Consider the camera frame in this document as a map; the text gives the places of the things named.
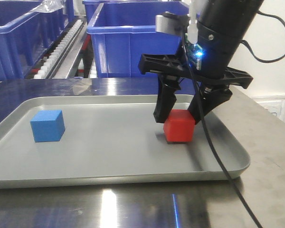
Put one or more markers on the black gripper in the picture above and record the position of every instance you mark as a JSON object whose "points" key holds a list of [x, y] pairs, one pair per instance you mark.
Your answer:
{"points": [[169, 65]]}

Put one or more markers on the red foam cube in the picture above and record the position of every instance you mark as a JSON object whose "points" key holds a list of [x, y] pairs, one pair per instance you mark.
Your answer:
{"points": [[179, 126]]}

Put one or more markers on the blue foam cube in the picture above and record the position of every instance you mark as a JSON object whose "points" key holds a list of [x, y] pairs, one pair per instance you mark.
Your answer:
{"points": [[47, 126]]}

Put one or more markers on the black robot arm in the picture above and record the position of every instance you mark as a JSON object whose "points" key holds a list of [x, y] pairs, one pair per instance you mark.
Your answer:
{"points": [[208, 43]]}

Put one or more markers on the blue bin upper right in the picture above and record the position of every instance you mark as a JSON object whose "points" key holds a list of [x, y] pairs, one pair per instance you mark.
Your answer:
{"points": [[119, 43]]}

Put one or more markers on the blue bin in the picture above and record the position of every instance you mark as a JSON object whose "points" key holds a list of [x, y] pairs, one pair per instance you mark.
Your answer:
{"points": [[27, 31], [119, 43], [137, 9]]}

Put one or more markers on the grey metal tray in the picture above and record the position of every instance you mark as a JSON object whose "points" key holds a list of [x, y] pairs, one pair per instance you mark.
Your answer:
{"points": [[108, 140]]}

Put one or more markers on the blue bin behind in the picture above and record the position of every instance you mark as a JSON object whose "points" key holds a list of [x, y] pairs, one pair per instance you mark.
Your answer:
{"points": [[137, 9]]}

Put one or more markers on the clear plastic sheet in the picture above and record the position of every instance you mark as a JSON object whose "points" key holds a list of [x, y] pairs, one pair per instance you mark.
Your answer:
{"points": [[49, 6]]}

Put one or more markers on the blue bin upper left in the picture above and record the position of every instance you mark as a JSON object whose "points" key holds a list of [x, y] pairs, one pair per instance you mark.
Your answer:
{"points": [[27, 31]]}

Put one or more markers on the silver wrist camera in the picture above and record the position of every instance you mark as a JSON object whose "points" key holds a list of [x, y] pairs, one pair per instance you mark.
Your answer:
{"points": [[173, 24]]}

